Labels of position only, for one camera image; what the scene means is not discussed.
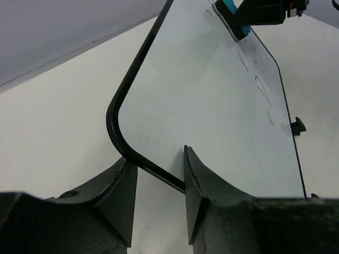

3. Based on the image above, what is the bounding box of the blue bone-shaped eraser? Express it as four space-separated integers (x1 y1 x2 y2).
212 0 251 42

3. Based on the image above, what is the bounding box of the white whiteboard black frame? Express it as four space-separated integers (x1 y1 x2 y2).
106 1 306 197

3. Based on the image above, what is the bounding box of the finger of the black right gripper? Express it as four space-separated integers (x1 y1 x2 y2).
231 0 286 26

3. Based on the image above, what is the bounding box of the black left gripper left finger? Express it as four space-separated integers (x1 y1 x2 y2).
1 158 138 253

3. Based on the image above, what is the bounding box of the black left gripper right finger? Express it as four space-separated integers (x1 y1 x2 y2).
184 146 338 253

